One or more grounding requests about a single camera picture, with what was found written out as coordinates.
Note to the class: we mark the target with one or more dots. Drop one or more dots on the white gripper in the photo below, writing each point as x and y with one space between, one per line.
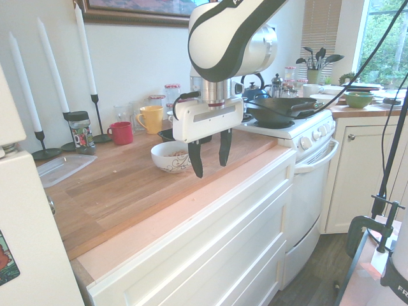
207 122

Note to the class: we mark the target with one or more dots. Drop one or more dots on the cereal pieces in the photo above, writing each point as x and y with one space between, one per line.
175 153

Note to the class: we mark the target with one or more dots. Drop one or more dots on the white bowl with swirl pattern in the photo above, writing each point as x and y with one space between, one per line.
165 164

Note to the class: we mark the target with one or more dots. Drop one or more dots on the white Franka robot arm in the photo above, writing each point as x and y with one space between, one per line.
216 38

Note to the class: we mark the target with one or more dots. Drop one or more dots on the black plastic food container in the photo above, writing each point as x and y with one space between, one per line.
164 135

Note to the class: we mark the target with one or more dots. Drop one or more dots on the white mug with patterned band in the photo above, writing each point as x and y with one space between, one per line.
170 116

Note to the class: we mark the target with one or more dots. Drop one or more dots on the yellow mug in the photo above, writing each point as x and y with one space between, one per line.
151 119

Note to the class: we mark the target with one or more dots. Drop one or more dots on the tall jar red checkered lid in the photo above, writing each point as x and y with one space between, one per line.
172 94

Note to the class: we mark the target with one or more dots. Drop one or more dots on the black wok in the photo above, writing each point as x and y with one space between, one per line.
271 113

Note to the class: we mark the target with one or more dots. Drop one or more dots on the small jar red checkered lid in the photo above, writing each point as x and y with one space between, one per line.
157 100

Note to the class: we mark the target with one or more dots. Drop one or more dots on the clear drinking glass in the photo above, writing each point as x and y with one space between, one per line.
135 110
122 113

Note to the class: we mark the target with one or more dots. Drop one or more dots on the red mug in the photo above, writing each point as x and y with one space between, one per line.
122 135

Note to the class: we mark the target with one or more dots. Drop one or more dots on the glass french press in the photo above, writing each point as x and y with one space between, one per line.
277 87

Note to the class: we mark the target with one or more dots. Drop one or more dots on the white drawer cabinet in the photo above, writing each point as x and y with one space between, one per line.
207 248

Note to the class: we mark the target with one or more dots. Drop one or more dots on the white kitchen stove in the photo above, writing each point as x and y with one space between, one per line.
309 197

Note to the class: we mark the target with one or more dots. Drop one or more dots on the tall black candle holder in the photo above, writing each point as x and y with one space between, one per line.
100 137

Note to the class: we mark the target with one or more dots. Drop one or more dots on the green utensil crock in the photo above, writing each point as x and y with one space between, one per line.
313 77

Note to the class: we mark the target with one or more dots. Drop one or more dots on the black kitchen utensil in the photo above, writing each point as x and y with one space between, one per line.
320 54
301 60
334 58
308 51

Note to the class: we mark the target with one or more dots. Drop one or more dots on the spice jar with black lid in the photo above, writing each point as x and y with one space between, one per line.
81 137

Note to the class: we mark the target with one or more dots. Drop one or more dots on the wide white bowl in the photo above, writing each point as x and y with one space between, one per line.
334 90

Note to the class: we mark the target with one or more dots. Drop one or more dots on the white door cabinet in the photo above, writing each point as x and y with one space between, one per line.
354 178

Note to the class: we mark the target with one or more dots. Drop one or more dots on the clear plastic lid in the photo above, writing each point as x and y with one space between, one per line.
60 169

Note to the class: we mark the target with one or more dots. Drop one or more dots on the small green plant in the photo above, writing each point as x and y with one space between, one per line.
347 77

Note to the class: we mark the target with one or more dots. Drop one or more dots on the green bowl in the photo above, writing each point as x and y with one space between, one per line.
358 100

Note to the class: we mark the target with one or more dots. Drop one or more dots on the green metal clamp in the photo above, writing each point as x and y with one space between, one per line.
354 229

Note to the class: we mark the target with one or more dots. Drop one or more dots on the wooden window blind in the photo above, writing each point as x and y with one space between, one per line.
320 28

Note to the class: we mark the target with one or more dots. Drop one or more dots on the short black candle holder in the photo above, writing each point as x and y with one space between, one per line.
44 153

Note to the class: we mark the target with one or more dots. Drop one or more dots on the black stand pole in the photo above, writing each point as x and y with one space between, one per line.
387 172

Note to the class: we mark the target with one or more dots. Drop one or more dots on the medium white taper candle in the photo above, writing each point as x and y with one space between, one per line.
52 67

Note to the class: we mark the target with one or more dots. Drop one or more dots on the white refrigerator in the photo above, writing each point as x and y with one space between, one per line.
38 229

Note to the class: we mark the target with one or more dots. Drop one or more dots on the short white taper candle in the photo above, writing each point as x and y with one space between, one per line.
24 83

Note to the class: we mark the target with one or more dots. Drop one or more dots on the pink topped robot table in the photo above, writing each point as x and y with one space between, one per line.
366 280

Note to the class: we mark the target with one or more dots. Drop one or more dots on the colourful fridge magnet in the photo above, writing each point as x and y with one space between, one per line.
8 261

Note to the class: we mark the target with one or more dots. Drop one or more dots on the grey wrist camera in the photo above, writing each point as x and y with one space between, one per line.
237 87

